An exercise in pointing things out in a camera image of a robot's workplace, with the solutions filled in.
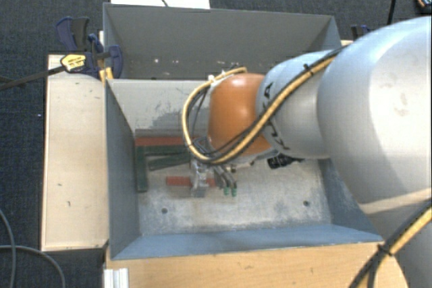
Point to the red-brown flat block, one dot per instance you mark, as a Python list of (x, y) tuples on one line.
[(178, 181), (157, 141)]

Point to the dark green flat block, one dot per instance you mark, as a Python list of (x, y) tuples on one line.
[(162, 150), (167, 163), (142, 172)]

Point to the grey metal bin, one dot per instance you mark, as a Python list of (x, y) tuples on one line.
[(236, 212)]

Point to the pale wood board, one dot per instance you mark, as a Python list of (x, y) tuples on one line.
[(76, 158)]

